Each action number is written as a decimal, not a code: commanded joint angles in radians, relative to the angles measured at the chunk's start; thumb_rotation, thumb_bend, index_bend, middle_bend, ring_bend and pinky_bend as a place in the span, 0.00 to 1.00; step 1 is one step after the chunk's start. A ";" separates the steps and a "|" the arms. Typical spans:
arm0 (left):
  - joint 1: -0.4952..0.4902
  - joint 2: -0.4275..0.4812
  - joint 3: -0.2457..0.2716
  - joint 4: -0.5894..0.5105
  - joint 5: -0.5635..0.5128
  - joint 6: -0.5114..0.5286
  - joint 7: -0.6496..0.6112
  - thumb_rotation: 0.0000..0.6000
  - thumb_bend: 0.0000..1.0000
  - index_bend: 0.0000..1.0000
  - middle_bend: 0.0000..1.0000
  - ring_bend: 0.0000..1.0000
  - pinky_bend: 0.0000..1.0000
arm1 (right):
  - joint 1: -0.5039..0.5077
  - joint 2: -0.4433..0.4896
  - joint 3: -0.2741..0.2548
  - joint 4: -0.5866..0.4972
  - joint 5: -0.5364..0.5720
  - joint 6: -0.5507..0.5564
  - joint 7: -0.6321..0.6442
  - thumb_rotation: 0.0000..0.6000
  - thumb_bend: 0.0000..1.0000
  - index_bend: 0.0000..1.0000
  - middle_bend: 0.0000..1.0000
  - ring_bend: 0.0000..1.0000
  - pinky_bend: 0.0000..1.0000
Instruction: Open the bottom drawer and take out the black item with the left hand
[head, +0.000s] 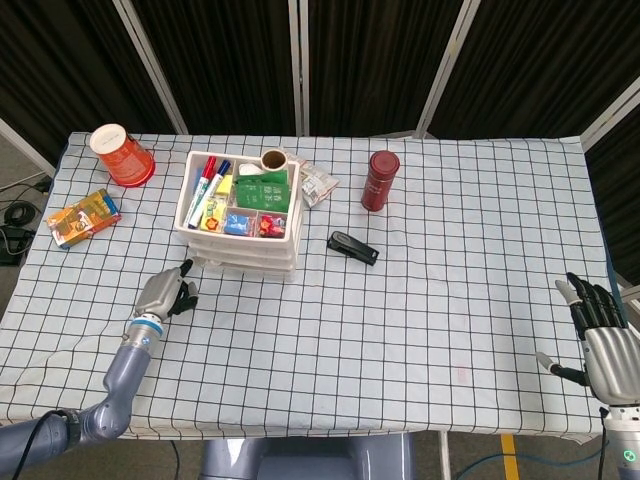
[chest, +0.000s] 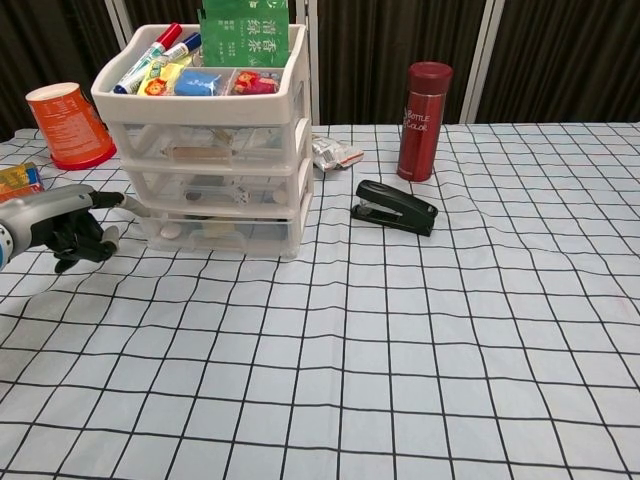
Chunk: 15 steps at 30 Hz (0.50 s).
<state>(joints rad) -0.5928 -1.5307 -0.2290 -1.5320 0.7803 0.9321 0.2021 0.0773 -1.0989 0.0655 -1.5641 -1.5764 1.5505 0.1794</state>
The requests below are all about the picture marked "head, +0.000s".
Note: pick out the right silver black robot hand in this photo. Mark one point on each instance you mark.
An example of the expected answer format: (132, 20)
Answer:
(612, 360)

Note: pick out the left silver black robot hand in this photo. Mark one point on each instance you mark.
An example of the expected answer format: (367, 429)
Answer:
(157, 292)

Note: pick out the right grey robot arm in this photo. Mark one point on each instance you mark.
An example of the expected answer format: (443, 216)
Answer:
(625, 440)

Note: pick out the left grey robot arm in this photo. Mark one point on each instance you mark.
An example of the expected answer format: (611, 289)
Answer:
(125, 370)

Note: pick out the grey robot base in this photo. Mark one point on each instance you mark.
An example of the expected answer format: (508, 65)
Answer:
(310, 457)

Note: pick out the white plastic drawer organizer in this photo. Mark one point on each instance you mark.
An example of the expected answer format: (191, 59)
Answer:
(295, 220)

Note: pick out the yellow lion candy pack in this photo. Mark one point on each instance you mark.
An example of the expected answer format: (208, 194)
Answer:
(214, 215)

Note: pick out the blue small packet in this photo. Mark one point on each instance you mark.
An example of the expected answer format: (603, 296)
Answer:
(237, 224)

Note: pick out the orange printed carton box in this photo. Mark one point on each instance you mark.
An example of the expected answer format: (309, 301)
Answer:
(82, 217)

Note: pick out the yellow sticky note pad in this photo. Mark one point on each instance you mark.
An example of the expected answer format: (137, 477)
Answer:
(225, 185)

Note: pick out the red small packet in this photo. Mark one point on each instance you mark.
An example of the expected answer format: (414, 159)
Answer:
(271, 226)

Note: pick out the orange paper cup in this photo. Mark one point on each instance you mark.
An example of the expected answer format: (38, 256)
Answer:
(125, 160)

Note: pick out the blue capped whiteboard marker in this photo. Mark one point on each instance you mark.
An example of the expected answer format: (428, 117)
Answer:
(224, 167)

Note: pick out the green tea packet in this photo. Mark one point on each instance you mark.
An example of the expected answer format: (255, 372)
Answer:
(262, 192)

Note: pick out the black power adapter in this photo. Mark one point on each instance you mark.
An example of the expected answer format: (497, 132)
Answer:
(12, 245)

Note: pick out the white cloth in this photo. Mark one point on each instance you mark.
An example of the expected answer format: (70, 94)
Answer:
(249, 170)

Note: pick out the brown cardboard roll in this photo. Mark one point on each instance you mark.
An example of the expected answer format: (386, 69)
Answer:
(274, 160)

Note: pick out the silver snack packet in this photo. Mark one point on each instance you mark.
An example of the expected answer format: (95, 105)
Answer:
(317, 187)

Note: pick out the white metal table leg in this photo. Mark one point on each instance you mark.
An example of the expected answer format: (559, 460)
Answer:
(445, 457)

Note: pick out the clear printed plastic wrapper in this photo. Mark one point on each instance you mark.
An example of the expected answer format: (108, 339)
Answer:
(296, 156)

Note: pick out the black stapler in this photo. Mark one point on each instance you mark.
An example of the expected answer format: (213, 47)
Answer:
(352, 247)

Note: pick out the checked white tablecloth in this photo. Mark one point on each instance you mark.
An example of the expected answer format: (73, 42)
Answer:
(350, 350)

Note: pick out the red thermos bottle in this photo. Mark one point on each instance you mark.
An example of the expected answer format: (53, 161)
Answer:
(378, 182)

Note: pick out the black folding screen partition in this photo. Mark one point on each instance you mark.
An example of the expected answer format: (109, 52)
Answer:
(300, 65)

